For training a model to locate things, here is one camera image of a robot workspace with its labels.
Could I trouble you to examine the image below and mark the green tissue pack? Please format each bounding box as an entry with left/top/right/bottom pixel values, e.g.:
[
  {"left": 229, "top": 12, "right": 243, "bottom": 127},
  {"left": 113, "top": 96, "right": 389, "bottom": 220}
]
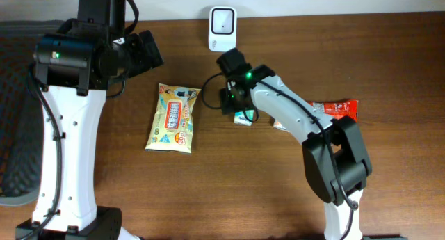
[{"left": 234, "top": 110, "right": 254, "bottom": 126}]

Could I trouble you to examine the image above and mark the orange tissue pack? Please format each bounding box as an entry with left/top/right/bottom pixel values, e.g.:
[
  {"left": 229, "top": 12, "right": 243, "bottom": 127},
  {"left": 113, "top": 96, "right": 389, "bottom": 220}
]
[{"left": 273, "top": 120, "right": 288, "bottom": 132}]

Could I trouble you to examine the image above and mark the yellow wet wipes pack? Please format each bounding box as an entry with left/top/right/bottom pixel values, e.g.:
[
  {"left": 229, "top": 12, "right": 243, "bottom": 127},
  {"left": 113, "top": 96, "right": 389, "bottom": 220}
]
[{"left": 145, "top": 83, "right": 201, "bottom": 154}]

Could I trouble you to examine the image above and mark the red snack bag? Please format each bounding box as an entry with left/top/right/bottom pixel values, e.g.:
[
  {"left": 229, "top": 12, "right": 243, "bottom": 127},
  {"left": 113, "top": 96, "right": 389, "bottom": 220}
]
[{"left": 309, "top": 99, "right": 359, "bottom": 122}]

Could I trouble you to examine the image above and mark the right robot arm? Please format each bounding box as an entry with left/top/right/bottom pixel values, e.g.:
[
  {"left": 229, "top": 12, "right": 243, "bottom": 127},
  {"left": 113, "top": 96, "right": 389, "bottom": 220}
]
[{"left": 216, "top": 48, "right": 372, "bottom": 239}]

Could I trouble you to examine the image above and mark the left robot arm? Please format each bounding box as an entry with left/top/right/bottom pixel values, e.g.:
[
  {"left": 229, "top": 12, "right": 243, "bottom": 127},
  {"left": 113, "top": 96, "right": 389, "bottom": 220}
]
[{"left": 15, "top": 0, "right": 163, "bottom": 239}]

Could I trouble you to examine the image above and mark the white barcode scanner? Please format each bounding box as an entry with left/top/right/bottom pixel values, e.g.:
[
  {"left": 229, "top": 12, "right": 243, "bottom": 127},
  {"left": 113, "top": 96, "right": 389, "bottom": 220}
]
[{"left": 208, "top": 6, "right": 237, "bottom": 52}]

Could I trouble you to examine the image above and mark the grey plastic mesh basket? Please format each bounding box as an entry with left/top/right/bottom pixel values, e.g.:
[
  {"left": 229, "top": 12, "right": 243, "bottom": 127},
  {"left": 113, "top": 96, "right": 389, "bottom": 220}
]
[{"left": 1, "top": 20, "right": 62, "bottom": 207}]

